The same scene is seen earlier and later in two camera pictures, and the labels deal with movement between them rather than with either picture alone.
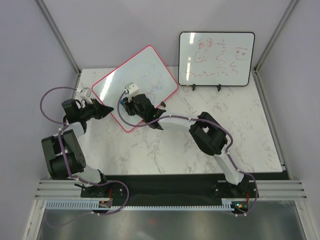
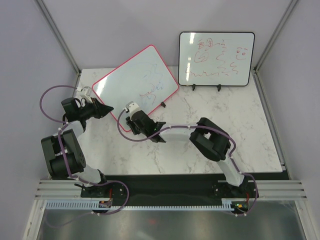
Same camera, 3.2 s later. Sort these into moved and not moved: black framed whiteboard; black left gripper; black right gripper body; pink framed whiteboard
Moved: black right gripper body
Not moved: black left gripper; pink framed whiteboard; black framed whiteboard
